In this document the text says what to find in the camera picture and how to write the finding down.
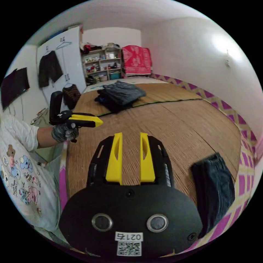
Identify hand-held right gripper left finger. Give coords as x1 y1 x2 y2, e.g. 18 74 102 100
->
105 132 123 185

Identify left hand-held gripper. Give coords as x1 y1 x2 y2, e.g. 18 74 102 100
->
49 110 104 143

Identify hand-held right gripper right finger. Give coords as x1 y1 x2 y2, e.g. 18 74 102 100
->
140 133 156 185

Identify person's left forearm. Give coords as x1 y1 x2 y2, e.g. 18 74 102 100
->
36 125 55 149

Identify dark jeans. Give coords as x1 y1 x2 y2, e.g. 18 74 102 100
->
191 152 236 239

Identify person's left hand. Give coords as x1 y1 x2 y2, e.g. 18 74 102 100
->
51 123 80 143

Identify brown striped hanging garment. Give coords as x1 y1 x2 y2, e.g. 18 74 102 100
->
62 83 82 110

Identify pile of clothes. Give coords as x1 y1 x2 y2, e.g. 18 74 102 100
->
94 80 147 114

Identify bed with woven mat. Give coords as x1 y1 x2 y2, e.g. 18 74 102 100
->
58 73 260 256

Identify white wardrobe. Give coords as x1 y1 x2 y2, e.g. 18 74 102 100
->
36 25 87 97

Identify open shelf with items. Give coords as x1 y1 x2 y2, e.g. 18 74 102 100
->
81 42 123 85

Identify black hanging shirt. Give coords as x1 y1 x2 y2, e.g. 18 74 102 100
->
38 50 64 88

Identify person's body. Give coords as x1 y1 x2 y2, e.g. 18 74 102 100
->
0 113 62 234

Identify red patterned blanket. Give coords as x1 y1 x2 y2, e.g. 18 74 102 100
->
121 45 153 78

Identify black wall television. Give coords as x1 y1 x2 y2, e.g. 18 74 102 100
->
0 67 31 112

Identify wire clothes hanger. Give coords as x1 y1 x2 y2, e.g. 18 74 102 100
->
56 38 73 50

